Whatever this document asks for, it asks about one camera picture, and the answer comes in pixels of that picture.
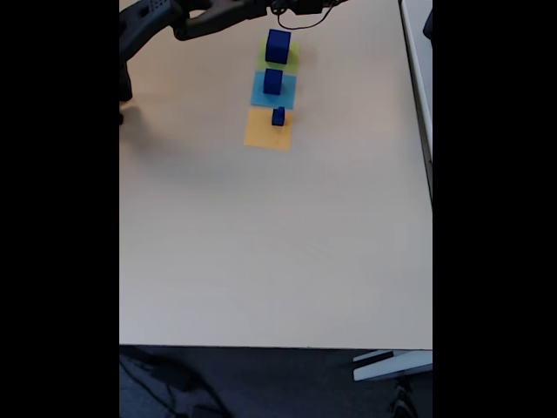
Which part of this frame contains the medium blue cube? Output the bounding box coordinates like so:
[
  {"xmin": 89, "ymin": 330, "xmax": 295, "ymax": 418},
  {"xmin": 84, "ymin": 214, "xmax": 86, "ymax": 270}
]
[{"xmin": 262, "ymin": 68, "xmax": 284, "ymax": 96}]

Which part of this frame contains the large blue cube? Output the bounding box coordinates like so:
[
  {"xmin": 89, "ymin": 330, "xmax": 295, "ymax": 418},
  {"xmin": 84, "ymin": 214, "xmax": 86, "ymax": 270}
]
[{"xmin": 265, "ymin": 29, "xmax": 292, "ymax": 65}]

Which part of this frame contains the orange paper square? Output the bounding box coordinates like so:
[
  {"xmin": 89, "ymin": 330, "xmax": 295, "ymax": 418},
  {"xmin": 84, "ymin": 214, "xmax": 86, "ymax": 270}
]
[{"xmin": 243, "ymin": 107, "xmax": 293, "ymax": 152}]

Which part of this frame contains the light blue paper square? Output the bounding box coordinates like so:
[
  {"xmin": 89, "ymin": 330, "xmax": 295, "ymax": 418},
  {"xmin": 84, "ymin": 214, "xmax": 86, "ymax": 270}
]
[{"xmin": 250, "ymin": 69, "xmax": 299, "ymax": 110}]

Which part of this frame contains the green paper square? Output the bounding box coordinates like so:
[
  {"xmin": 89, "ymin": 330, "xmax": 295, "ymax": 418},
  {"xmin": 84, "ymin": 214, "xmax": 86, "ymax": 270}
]
[{"xmin": 256, "ymin": 38, "xmax": 301, "ymax": 73}]

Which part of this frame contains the white table foot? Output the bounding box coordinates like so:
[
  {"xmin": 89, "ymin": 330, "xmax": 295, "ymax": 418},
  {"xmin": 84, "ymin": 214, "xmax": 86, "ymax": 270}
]
[{"xmin": 352, "ymin": 349, "xmax": 433, "ymax": 382}]

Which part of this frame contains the white adjacent table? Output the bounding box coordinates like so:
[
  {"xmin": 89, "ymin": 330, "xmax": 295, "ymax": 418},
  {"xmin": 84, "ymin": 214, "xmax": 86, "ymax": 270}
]
[{"xmin": 399, "ymin": 0, "xmax": 433, "ymax": 201}]

